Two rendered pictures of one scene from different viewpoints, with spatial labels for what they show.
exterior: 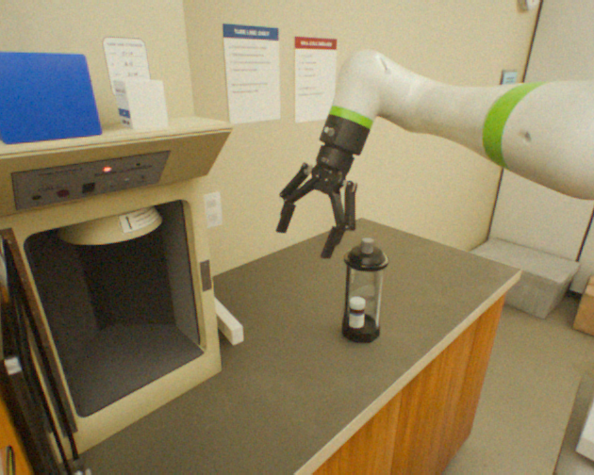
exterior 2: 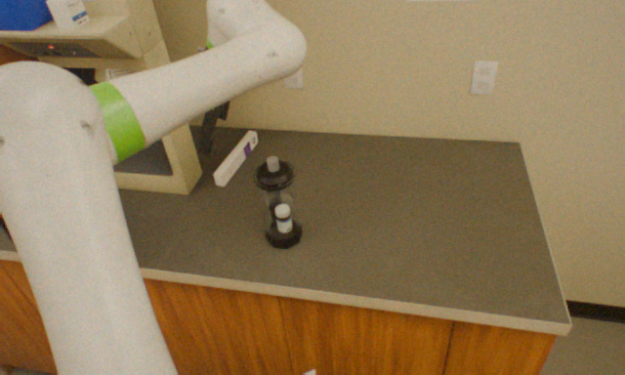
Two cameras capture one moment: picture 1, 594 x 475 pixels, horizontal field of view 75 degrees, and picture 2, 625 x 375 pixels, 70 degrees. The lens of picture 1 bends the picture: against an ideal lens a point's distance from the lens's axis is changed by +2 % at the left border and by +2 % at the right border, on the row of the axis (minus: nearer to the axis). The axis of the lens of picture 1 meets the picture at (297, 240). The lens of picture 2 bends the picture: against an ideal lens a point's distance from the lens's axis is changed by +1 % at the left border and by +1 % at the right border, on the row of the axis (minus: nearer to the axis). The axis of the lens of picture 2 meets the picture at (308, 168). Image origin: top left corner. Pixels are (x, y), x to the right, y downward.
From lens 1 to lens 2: 1.09 m
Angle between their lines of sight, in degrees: 51
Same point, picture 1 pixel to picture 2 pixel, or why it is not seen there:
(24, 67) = not seen: outside the picture
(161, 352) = (162, 161)
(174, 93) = not seen: outside the picture
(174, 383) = (153, 183)
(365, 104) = (213, 36)
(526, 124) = not seen: hidden behind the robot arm
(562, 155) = not seen: hidden behind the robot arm
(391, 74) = (225, 15)
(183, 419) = (142, 204)
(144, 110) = (60, 18)
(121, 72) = not seen: outside the picture
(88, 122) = (23, 24)
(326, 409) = (184, 256)
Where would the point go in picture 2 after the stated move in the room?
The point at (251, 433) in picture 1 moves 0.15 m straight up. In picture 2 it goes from (146, 234) to (130, 195)
